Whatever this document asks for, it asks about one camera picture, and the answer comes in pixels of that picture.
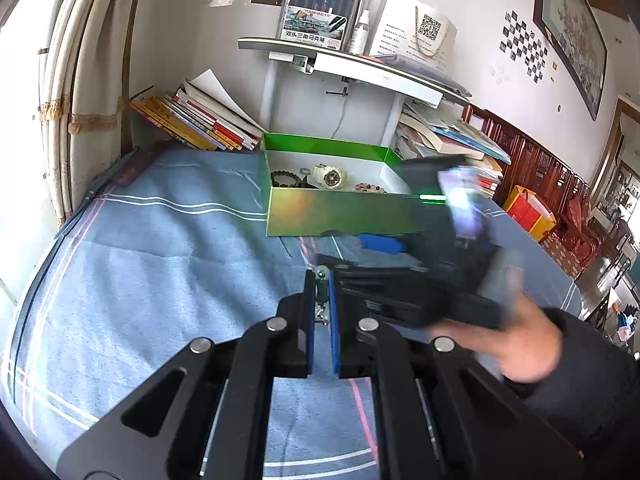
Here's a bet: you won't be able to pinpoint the white desk shelf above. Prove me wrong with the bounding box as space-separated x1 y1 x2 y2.
237 36 473 153

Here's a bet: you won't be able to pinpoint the white wristwatch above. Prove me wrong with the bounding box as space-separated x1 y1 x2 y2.
312 162 348 190

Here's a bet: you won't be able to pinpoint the black bead bracelet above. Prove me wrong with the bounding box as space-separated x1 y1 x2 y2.
270 170 317 190

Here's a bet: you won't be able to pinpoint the tall stack of books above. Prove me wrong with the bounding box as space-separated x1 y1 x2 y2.
395 100 512 201

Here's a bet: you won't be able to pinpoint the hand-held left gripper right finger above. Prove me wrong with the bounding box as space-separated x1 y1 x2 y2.
329 270 585 480

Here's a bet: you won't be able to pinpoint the person's right forearm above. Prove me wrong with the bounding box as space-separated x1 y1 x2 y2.
505 307 640 461

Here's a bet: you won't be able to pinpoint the red wooden bench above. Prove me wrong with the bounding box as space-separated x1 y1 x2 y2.
462 102 631 281

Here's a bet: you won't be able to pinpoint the yellow shopping bag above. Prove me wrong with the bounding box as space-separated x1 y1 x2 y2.
502 185 557 243

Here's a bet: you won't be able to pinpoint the clear plastic storage box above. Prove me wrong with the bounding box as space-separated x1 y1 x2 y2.
276 0 362 52

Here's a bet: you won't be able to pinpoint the thin cable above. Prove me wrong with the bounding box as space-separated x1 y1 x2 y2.
332 87 351 133

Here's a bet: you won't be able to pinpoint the wooden door frame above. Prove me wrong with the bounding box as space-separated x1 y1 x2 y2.
590 97 640 211

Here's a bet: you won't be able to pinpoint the black wall stickers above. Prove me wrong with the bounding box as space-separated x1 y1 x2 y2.
500 10 548 83

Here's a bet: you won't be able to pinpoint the leaning stack of books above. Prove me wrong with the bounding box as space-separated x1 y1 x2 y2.
129 69 266 152

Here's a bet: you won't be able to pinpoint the person's right hand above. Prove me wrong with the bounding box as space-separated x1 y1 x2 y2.
430 265 564 386

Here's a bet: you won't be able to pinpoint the grey flat folder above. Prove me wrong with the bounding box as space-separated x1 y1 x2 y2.
372 54 473 98

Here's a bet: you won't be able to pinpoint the green cardboard box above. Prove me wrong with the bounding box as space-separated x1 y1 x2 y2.
260 132 436 237

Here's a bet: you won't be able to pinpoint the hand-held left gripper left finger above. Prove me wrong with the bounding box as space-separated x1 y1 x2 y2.
56 269 318 480

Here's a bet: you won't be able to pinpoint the white spray bottle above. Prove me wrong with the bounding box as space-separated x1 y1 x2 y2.
348 9 372 56

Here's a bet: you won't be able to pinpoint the framed wall picture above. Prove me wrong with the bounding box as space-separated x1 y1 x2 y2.
532 0 608 122

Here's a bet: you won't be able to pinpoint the silver metal bracelet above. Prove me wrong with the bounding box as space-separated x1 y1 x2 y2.
314 266 332 328

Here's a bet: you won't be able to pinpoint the white paper bag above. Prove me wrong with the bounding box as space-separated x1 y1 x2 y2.
369 0 457 73

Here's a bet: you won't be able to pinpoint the blue striped cloth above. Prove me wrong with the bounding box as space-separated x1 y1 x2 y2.
0 142 583 480

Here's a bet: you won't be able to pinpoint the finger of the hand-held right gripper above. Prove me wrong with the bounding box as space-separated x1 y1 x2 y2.
320 230 408 256
314 254 417 273

